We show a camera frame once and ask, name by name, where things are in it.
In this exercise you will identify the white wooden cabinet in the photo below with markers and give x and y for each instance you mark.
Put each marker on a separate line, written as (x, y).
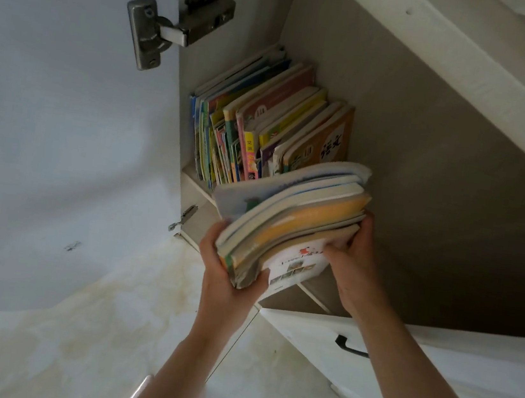
(433, 219)

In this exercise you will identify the row of standing colourful books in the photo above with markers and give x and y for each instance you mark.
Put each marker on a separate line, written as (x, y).
(272, 125)

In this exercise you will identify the stack of books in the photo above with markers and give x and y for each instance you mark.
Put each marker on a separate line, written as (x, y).
(288, 219)

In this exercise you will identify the person's right hand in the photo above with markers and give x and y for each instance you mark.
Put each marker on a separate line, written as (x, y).
(358, 276)

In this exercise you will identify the small metal door hinge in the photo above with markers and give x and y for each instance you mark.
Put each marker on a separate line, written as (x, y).
(184, 217)

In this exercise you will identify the person's right forearm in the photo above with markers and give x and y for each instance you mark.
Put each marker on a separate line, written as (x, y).
(416, 385)

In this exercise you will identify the large metal door hinge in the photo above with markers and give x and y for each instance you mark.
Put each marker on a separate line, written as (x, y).
(179, 26)

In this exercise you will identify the white cabinet shelf board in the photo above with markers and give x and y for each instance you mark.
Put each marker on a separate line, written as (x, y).
(477, 70)

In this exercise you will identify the white cabinet door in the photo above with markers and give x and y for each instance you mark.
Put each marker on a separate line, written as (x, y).
(59, 131)

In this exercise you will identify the person's left forearm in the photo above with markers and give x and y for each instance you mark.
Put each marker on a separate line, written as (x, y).
(187, 369)

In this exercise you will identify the person's left hand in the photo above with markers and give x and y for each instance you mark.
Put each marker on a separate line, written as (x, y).
(220, 297)

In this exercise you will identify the person's left thumb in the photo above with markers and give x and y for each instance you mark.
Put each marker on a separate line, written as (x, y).
(211, 242)

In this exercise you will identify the person's right thumb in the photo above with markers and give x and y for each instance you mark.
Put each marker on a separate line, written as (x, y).
(338, 251)

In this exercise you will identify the white drawer front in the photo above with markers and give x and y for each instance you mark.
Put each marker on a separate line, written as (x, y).
(475, 374)

